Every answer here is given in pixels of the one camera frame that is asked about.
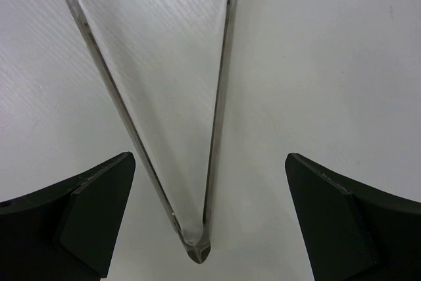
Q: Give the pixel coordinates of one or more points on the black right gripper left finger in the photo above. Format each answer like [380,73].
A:
[68,230]

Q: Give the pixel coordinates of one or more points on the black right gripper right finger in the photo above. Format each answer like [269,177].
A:
[353,231]

